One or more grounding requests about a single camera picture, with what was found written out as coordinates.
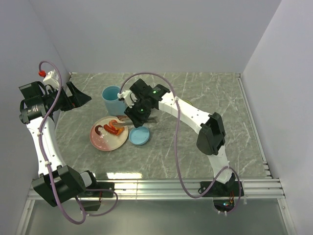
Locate pink and cream plate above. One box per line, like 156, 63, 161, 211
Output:
89, 116, 129, 151

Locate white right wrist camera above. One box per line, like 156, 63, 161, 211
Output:
117, 90, 135, 108

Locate steel food tongs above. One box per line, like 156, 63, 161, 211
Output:
117, 116, 158, 128

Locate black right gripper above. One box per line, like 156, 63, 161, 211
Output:
124, 99, 151, 129

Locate purple toy octopus tentacle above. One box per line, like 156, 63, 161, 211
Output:
94, 125, 103, 135

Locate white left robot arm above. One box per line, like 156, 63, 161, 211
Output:
19, 81, 99, 207

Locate red toy sausage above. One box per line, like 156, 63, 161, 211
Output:
103, 124, 118, 135

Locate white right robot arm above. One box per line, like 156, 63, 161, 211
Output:
118, 79, 236, 197

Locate red toy shrimp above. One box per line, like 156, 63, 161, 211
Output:
109, 119, 119, 128

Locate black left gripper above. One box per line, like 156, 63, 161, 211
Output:
43, 81, 91, 112

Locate tall blue lunch container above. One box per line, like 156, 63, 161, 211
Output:
102, 86, 126, 116

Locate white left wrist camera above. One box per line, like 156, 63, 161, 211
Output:
38, 70, 59, 89

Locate orange toy drumstick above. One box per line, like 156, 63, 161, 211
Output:
116, 127, 125, 136

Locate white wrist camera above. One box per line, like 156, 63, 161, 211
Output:
38, 70, 59, 89
117, 90, 135, 108

